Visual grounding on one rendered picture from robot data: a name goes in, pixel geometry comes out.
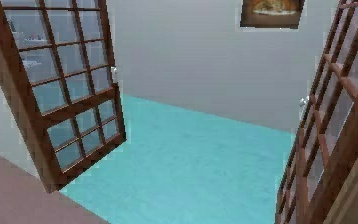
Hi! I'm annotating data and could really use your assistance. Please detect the brown glazed room door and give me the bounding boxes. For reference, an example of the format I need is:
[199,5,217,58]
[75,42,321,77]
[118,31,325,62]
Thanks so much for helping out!
[0,0,128,194]
[274,0,358,224]

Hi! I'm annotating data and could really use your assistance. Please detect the brown framed wall picture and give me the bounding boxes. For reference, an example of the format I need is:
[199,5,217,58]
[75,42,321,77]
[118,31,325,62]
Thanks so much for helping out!
[239,0,306,30]

